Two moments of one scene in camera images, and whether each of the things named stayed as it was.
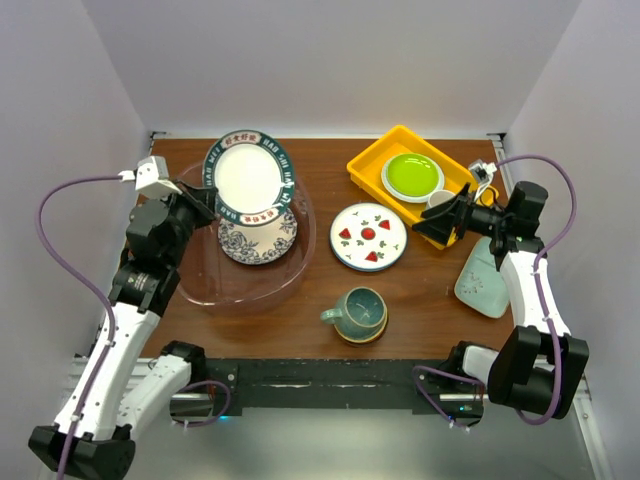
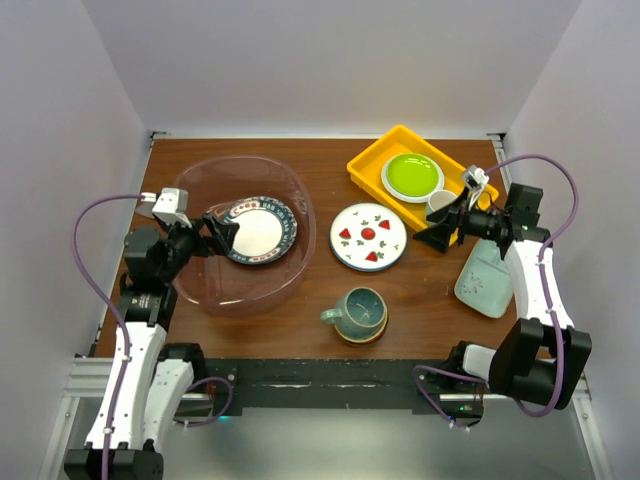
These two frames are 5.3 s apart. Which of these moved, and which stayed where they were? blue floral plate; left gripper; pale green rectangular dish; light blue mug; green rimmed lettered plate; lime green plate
Moved: green rimmed lettered plate; left gripper
Stayed: light blue mug; lime green plate; pale green rectangular dish; blue floral plate
